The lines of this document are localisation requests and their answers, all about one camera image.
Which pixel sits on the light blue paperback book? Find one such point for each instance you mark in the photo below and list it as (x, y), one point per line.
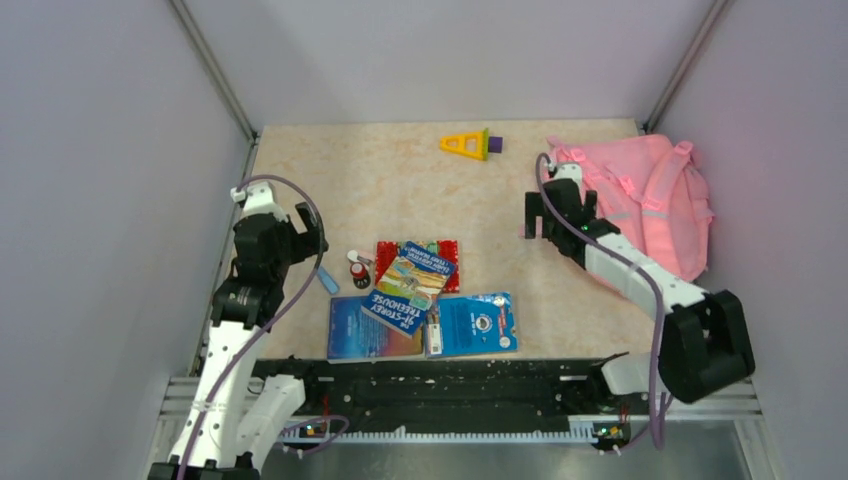
(471, 325)

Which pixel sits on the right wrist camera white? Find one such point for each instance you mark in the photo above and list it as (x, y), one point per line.
(567, 171)

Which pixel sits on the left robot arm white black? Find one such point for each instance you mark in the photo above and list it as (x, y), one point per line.
(222, 438)

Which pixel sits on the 91-storey treehouse blue book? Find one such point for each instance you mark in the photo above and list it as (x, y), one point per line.
(409, 288)

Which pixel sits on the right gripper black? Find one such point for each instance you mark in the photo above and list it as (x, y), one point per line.
(535, 208)

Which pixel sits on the red perfect stamp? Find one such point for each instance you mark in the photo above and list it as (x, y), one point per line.
(360, 275)

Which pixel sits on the light blue eraser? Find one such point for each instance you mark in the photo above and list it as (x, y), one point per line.
(328, 282)

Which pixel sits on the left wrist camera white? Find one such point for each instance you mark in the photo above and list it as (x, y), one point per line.
(258, 198)

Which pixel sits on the red 156-storey treehouse book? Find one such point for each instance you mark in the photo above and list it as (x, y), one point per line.
(447, 249)

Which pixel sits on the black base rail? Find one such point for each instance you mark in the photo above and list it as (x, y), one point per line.
(456, 396)

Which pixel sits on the dark blue sunset book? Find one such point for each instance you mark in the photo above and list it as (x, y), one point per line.
(354, 337)

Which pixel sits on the pink student backpack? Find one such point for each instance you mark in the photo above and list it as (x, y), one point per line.
(651, 189)

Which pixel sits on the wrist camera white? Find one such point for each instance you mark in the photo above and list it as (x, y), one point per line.
(258, 198)
(567, 171)

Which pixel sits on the yellow triangle toy purple cap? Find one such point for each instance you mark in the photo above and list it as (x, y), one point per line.
(477, 145)

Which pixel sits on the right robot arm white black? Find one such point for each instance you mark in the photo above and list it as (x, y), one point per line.
(701, 343)

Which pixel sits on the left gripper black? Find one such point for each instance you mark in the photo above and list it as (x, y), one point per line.
(306, 244)

